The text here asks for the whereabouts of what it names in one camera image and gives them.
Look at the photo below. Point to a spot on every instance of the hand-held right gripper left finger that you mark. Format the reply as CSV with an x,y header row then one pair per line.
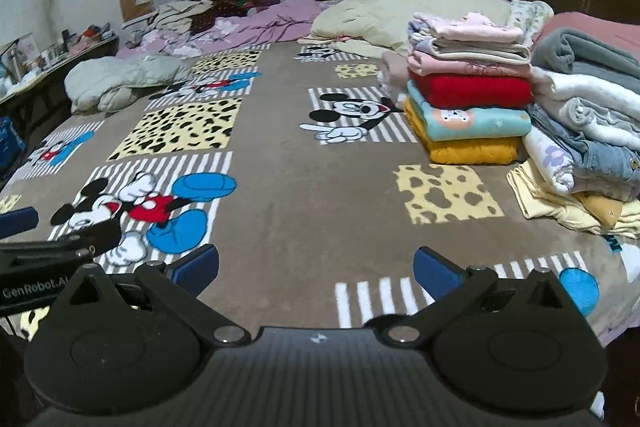
x,y
197,267

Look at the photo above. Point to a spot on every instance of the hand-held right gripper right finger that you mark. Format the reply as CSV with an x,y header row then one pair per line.
x,y
435,272

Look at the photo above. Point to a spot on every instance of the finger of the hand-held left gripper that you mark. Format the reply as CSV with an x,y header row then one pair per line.
x,y
60,244
17,222

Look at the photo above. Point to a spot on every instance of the colourful folded clothes stack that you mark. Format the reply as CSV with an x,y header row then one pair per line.
x,y
465,89

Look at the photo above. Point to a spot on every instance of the white and denim clothes stack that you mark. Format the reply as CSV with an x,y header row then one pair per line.
x,y
590,107

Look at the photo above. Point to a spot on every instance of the blue bag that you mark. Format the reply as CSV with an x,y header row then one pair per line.
x,y
10,142

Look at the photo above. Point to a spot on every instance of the cluttered side table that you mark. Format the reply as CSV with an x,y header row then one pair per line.
x,y
35,112

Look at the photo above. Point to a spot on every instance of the printed cartoon blanket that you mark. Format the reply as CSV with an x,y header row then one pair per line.
x,y
300,207

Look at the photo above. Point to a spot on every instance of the beige pink folded garment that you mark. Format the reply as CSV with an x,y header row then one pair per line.
x,y
395,72

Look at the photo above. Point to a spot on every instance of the striped garment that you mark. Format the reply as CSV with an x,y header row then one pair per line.
x,y
175,14

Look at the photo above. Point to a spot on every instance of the purple bed sheet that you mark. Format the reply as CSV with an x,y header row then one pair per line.
x,y
280,19

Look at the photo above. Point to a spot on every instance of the cream comforter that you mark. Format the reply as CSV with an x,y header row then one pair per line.
x,y
375,17

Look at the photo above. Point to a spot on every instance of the floral pillow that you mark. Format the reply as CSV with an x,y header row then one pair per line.
x,y
530,14

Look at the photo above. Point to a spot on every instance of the pink folded blanket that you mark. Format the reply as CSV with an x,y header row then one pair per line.
x,y
590,24

